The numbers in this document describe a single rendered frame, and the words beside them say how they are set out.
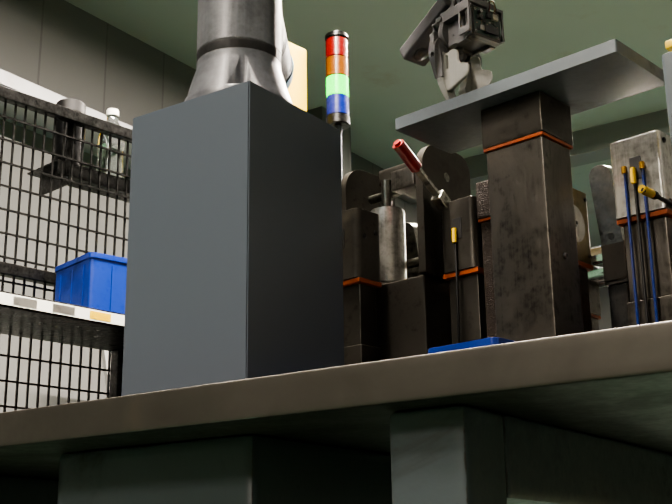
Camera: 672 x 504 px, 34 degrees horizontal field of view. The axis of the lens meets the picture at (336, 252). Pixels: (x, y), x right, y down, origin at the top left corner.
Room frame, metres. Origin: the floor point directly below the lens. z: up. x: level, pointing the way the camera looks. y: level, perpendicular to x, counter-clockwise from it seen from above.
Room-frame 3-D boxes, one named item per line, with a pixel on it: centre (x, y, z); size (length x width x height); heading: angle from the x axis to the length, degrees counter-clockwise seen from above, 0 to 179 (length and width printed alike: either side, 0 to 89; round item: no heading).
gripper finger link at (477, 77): (1.50, -0.21, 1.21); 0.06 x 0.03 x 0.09; 36
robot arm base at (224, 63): (1.37, 0.13, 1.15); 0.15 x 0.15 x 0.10
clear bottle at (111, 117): (2.53, 0.55, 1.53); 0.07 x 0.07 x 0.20
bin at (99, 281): (2.34, 0.44, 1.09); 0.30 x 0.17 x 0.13; 132
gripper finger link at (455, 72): (1.48, -0.18, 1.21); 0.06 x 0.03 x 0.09; 36
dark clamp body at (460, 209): (1.67, -0.21, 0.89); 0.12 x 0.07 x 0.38; 137
